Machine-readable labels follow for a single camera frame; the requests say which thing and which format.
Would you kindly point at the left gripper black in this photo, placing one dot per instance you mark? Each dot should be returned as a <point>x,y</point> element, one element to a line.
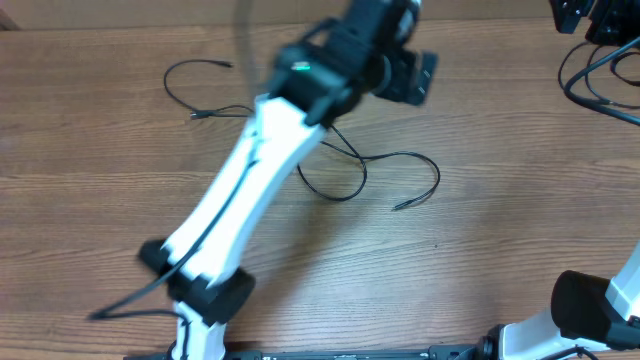
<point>396,85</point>

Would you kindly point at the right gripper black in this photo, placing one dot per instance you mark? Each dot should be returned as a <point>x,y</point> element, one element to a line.
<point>611,12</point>

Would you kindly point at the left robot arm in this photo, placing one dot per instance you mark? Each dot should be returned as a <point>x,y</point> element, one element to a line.
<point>310,87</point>

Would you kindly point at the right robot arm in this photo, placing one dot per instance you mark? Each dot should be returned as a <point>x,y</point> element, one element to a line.
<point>587,314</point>

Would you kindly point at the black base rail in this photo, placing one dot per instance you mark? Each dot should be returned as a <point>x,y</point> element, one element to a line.
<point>435,352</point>

